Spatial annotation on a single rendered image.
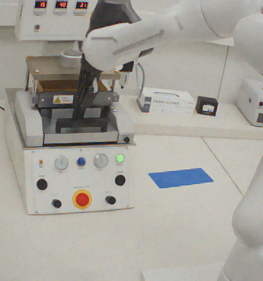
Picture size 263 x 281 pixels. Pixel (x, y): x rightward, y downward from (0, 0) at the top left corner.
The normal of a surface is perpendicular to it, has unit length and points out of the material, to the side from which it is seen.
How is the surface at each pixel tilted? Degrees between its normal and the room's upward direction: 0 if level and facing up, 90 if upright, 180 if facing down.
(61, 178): 65
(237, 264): 91
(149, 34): 98
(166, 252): 0
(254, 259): 60
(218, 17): 104
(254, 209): 54
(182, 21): 80
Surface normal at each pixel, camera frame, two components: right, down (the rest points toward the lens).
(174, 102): 0.20, 0.42
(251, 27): -0.59, -0.14
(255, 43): -0.54, 0.36
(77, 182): 0.40, 0.05
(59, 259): 0.16, -0.88
